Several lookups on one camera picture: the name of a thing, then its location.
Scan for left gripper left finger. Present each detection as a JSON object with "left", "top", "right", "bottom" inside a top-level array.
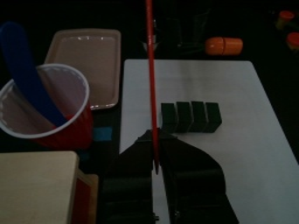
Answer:
[{"left": 97, "top": 129, "right": 157, "bottom": 224}]

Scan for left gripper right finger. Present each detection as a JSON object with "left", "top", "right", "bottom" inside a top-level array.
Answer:
[{"left": 158, "top": 128, "right": 242, "bottom": 224}]

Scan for toy sushi roll piece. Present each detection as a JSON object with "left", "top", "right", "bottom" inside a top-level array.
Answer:
[
  {"left": 161, "top": 102, "right": 181, "bottom": 133},
  {"left": 175, "top": 101, "right": 195, "bottom": 134},
  {"left": 191, "top": 101, "right": 210, "bottom": 134},
  {"left": 205, "top": 101, "right": 223, "bottom": 134}
]

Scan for red plastic knife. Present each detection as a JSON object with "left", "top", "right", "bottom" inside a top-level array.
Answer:
[{"left": 145, "top": 0, "right": 163, "bottom": 176}]

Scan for blue tape patch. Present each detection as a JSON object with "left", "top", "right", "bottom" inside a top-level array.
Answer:
[{"left": 93, "top": 126, "right": 115, "bottom": 143}]

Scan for red plastic cup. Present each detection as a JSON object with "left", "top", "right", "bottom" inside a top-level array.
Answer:
[{"left": 0, "top": 62, "right": 97, "bottom": 151}]

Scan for wooden box with red panel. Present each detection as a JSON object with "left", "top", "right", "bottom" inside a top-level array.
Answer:
[{"left": 0, "top": 150, "right": 101, "bottom": 224}]

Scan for white cutting board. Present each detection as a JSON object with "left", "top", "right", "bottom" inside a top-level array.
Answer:
[{"left": 117, "top": 59, "right": 299, "bottom": 224}]

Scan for pink plastic tray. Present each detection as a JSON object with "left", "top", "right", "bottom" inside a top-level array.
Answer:
[{"left": 43, "top": 27, "right": 123, "bottom": 111}]

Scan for blue plastic utensil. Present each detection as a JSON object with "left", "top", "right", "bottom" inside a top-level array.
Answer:
[{"left": 0, "top": 21, "right": 69, "bottom": 129}]

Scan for orange toy carrot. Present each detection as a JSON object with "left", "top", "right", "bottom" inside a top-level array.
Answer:
[{"left": 205, "top": 36, "right": 245, "bottom": 57}]

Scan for small orange toy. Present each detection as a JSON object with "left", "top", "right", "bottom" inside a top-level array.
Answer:
[
  {"left": 285, "top": 31, "right": 299, "bottom": 51},
  {"left": 275, "top": 10, "right": 298, "bottom": 31}
]

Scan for small metal pot with handle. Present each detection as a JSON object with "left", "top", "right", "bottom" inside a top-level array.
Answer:
[{"left": 139, "top": 17, "right": 185, "bottom": 56}]

